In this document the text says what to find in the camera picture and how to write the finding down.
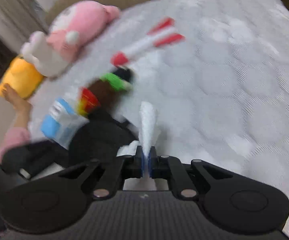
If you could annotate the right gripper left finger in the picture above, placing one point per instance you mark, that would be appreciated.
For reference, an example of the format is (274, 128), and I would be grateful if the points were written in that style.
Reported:
(139, 163)

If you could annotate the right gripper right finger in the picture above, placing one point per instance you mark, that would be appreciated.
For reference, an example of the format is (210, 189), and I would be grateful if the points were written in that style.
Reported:
(152, 162)

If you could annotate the blue white wipes pack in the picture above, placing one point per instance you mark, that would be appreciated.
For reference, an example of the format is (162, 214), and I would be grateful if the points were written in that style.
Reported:
(62, 121)

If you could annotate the white crochet cloth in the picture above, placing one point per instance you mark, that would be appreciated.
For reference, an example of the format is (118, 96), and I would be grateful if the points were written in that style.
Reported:
(147, 138)

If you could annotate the bare foot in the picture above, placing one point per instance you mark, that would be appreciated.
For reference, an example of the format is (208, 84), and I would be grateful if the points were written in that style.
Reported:
(22, 107)

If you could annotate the yellow plush toy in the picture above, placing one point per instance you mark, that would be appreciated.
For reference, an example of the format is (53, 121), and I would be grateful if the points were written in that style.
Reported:
(22, 76)

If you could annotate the green black crochet cupcake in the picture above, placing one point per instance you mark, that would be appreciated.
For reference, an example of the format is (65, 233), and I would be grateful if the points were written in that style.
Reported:
(119, 79)

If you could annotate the quilted grey bed cover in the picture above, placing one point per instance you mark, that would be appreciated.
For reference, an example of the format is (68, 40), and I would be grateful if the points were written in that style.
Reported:
(222, 94)

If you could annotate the pink plush rabbit toy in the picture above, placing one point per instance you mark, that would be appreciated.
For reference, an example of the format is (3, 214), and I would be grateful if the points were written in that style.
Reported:
(72, 29)

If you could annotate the red white toy rocket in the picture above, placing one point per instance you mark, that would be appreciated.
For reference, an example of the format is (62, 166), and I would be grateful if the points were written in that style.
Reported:
(164, 33)

